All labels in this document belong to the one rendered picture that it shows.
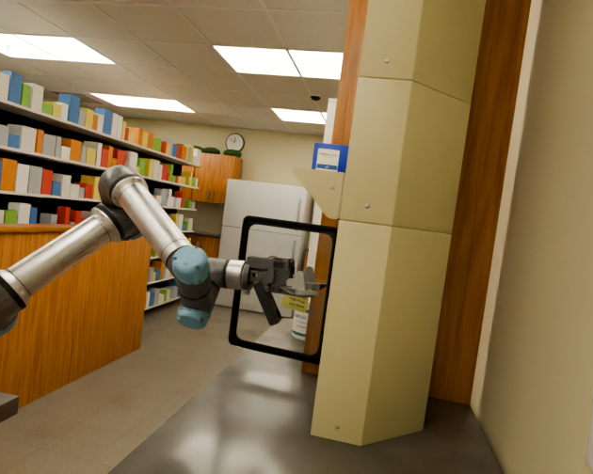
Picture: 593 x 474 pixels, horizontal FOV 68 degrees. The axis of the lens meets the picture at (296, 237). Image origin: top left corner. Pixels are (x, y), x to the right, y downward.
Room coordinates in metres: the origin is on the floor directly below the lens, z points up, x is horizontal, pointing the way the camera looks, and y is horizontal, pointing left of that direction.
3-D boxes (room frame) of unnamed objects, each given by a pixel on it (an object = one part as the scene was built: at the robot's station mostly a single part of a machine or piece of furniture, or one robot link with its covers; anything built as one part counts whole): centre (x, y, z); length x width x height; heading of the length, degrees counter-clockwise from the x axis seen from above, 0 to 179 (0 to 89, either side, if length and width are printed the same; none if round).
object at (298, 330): (1.28, 0.02, 1.19); 0.30 x 0.01 x 0.40; 74
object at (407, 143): (1.06, -0.24, 1.32); 0.32 x 0.25 x 0.77; 169
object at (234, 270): (1.11, 0.13, 1.24); 0.08 x 0.05 x 0.08; 169
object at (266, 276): (1.10, 0.05, 1.25); 0.12 x 0.08 x 0.09; 79
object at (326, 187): (1.09, -0.06, 1.46); 0.32 x 0.12 x 0.10; 169
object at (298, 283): (1.02, -0.02, 1.25); 0.09 x 0.03 x 0.06; 43
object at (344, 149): (1.17, -0.07, 1.55); 0.10 x 0.10 x 0.09; 79
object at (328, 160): (1.05, -0.05, 1.54); 0.05 x 0.05 x 0.06; 87
